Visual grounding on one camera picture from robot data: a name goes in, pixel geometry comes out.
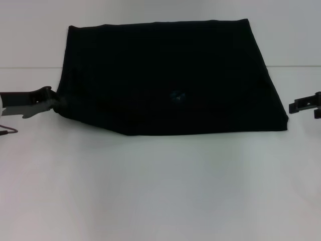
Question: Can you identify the dark red cable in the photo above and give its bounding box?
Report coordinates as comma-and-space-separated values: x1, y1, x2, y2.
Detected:
0, 127, 19, 137

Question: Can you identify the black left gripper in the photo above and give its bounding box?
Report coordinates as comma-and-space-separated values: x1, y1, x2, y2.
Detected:
2, 86, 67, 120

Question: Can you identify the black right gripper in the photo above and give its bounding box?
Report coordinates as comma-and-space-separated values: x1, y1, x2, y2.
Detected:
288, 91, 321, 119

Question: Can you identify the black t-shirt with FREE print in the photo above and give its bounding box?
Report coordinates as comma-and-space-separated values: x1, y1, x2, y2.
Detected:
51, 18, 289, 138

